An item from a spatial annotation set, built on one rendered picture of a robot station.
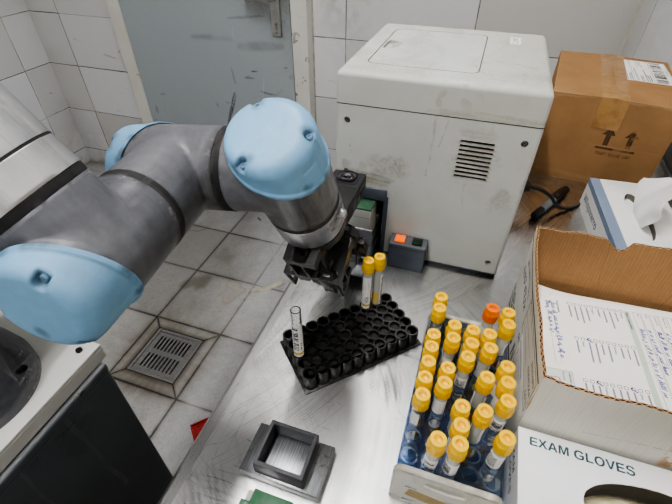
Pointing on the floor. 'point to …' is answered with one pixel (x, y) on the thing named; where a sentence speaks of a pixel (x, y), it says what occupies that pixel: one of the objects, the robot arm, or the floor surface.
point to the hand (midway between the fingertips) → (343, 261)
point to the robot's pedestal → (88, 453)
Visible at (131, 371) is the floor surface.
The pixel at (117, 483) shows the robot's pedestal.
